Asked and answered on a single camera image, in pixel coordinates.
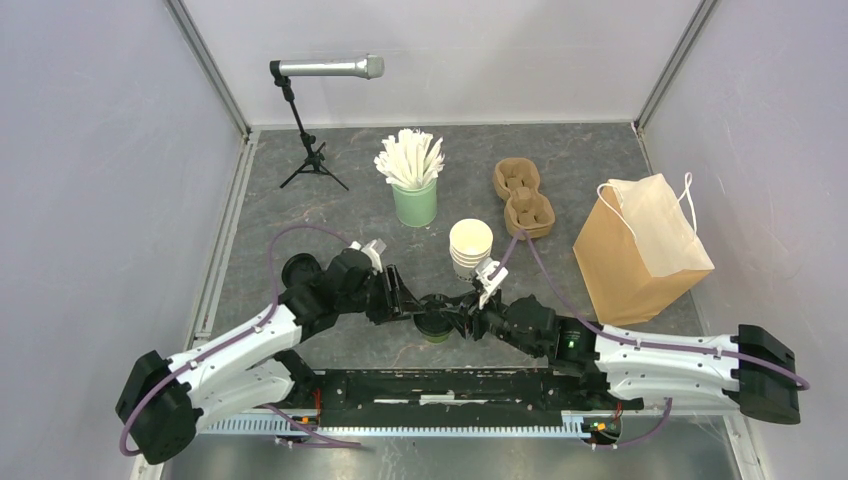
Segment stack of white paper cups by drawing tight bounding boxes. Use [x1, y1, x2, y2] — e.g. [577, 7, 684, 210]
[449, 218, 494, 282]

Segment black plastic cup lid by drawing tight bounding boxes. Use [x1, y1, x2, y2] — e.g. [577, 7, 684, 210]
[413, 294, 454, 335]

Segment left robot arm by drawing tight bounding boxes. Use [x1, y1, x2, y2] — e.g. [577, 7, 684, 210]
[116, 242, 425, 464]

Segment brown paper bag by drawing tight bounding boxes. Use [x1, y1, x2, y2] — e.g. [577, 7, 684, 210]
[573, 172, 715, 326]

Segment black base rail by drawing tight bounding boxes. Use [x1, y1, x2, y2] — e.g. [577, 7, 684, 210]
[274, 368, 644, 428]

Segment green paper coffee cup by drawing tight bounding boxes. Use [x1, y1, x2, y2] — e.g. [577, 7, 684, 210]
[423, 331, 451, 344]

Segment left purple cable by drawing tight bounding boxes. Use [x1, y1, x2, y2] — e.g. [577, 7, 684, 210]
[118, 223, 366, 458]

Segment brown cardboard cup carrier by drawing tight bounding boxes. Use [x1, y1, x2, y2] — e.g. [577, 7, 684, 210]
[493, 157, 556, 239]

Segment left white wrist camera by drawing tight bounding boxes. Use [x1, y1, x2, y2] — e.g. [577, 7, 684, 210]
[349, 238, 386, 272]

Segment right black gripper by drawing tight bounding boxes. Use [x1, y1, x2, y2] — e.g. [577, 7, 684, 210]
[439, 283, 543, 359]

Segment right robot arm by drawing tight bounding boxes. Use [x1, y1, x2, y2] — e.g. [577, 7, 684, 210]
[439, 294, 801, 425]

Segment black tripod mic stand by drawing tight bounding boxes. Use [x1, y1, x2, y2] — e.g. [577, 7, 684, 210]
[274, 75, 349, 191]

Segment green straw holder cup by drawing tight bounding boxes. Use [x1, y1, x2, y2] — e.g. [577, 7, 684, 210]
[392, 180, 437, 228]

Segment white paper straws bundle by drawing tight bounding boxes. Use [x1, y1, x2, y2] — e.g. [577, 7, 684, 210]
[373, 128, 444, 190]

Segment silver microphone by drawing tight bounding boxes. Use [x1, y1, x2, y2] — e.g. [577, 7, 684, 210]
[269, 54, 385, 80]

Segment stacked spare black lids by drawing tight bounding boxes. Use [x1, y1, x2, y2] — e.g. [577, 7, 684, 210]
[281, 253, 323, 288]

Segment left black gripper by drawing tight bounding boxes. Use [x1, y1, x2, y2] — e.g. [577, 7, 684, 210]
[338, 263, 425, 325]

